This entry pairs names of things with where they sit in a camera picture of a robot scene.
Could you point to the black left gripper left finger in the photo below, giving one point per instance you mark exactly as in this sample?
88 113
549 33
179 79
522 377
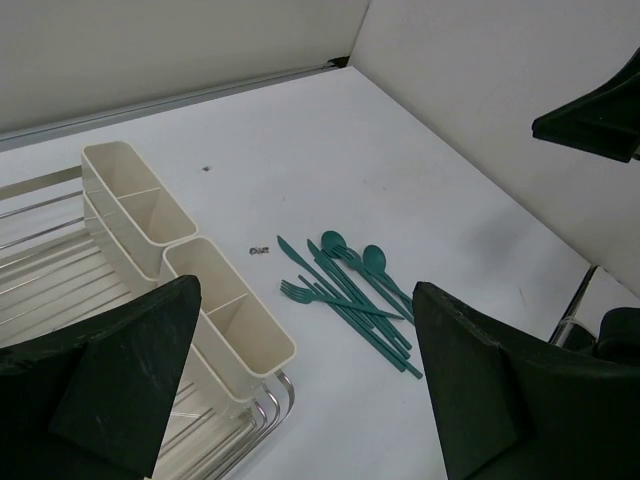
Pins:
93 400

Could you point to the cream utensil holder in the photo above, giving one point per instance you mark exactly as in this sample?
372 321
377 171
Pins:
236 335
133 202

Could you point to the cream utensil holder near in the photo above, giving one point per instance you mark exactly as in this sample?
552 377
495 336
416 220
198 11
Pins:
236 335

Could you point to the cream utensil holder far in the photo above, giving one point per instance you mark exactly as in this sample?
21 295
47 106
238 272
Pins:
133 202

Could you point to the small metal screw debris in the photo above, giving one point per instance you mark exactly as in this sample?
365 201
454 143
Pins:
259 250

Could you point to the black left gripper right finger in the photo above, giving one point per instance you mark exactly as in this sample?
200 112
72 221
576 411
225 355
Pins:
508 405

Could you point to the teal plastic spoon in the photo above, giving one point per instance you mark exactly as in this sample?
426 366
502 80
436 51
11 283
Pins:
375 262
334 244

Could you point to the metal wire dish rack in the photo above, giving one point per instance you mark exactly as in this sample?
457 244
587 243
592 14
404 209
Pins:
72 268

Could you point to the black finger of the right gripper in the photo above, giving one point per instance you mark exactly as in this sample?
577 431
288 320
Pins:
604 122

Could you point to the teal plastic fork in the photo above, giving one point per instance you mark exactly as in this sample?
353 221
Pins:
306 296
353 260

